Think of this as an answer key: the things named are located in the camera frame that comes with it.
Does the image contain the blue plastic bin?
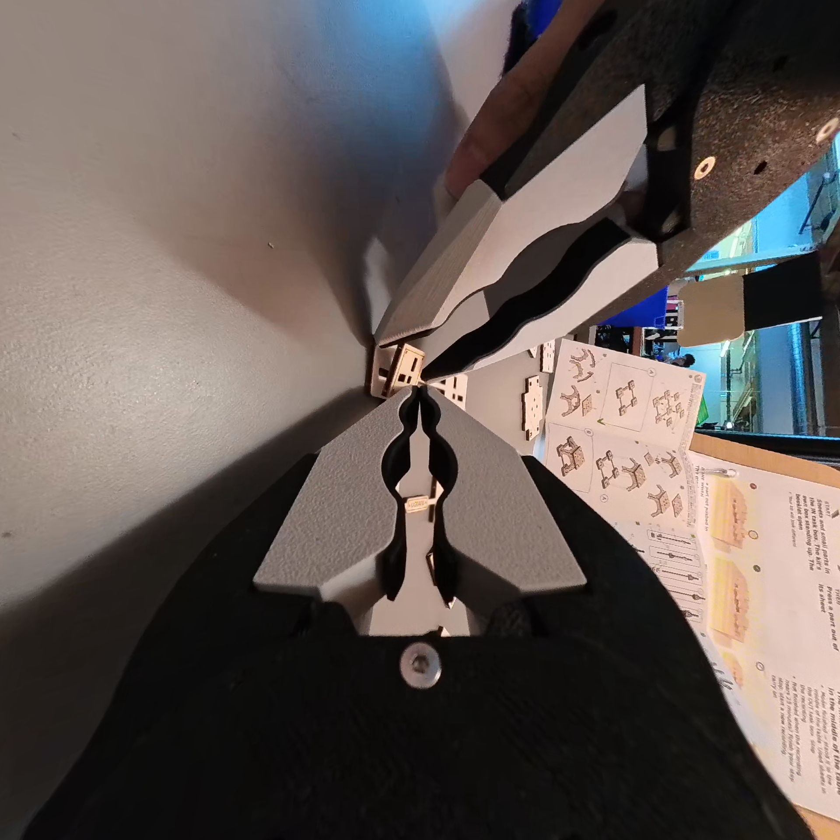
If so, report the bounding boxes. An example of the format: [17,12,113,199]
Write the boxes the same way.
[594,285,670,329]

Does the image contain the black metal bar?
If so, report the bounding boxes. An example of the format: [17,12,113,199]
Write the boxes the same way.
[696,427,840,463]

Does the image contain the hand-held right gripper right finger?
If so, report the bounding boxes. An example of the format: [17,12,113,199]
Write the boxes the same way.
[419,386,587,636]

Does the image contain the cross-shaped wooden plate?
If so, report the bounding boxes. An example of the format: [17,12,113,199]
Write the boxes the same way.
[521,374,546,442]

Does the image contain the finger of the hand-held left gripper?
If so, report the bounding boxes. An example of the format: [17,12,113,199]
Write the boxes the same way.
[373,84,651,349]
[420,220,660,383]

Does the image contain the person's left hand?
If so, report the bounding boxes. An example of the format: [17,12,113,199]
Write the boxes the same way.
[445,0,614,198]

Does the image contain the printed sheet with yellow pictures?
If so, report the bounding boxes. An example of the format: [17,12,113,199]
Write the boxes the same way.
[682,449,840,824]

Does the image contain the grey desk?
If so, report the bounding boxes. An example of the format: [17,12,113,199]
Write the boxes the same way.
[0,0,595,840]

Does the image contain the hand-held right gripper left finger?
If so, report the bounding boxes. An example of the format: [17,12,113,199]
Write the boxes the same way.
[252,386,421,636]

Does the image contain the beige board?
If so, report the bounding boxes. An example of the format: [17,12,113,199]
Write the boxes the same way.
[676,274,746,349]

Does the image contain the black panel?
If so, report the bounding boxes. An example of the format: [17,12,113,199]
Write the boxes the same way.
[742,262,824,332]

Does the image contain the white assembly instruction sheet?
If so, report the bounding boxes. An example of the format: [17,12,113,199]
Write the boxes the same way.
[535,338,742,703]

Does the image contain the wooden four-square connector frame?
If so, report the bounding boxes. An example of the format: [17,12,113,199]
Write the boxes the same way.
[367,340,470,608]

